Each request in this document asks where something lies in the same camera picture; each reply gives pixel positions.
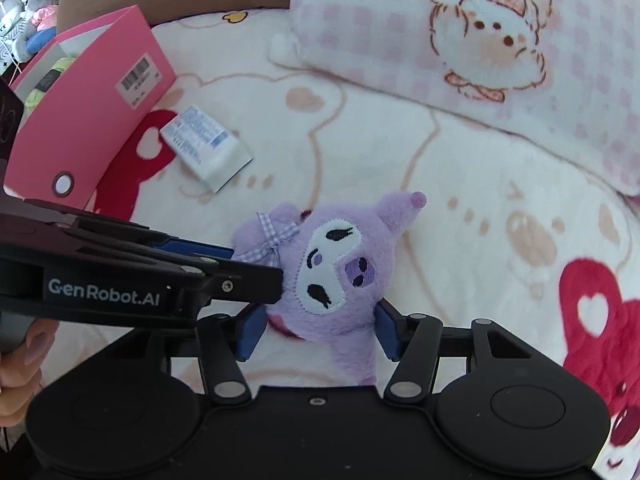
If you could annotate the white cartoon bear blanket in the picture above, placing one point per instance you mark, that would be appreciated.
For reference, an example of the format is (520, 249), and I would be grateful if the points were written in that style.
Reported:
(360, 194)

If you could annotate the purple plush toy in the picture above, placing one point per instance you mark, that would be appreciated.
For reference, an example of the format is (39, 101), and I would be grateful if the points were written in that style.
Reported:
(337, 263)

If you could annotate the person's left hand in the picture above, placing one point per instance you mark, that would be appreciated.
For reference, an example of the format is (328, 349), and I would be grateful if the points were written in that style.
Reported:
(20, 372)

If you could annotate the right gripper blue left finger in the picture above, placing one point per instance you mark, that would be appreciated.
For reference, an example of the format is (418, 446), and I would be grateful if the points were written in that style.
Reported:
(224, 340)

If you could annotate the grey plush rabbit toy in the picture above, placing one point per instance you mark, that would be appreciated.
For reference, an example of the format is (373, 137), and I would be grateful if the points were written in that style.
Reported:
(39, 29)

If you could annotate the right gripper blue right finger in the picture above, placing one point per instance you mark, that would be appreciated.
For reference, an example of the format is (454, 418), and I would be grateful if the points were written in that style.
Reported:
(412, 342)

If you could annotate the pink checkered cartoon pillow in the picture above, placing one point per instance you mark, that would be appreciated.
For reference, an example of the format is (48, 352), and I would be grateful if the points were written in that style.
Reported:
(562, 73)

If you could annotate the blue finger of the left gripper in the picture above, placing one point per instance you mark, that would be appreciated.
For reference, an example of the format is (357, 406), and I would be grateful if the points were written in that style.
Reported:
(242, 282)
(194, 249)

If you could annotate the white blue soap box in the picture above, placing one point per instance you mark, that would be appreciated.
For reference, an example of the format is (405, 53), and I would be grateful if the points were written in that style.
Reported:
(206, 147)

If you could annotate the green yarn ball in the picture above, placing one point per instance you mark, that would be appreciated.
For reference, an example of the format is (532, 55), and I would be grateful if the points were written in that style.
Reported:
(46, 82)

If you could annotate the pink cardboard box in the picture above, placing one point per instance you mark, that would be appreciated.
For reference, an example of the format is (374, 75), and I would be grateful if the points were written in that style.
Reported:
(65, 144)

